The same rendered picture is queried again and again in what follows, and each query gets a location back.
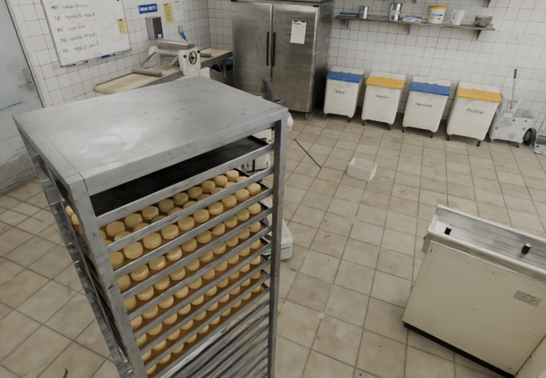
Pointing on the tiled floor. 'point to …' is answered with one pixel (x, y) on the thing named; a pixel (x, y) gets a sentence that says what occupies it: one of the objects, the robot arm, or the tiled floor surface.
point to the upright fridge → (282, 37)
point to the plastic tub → (361, 169)
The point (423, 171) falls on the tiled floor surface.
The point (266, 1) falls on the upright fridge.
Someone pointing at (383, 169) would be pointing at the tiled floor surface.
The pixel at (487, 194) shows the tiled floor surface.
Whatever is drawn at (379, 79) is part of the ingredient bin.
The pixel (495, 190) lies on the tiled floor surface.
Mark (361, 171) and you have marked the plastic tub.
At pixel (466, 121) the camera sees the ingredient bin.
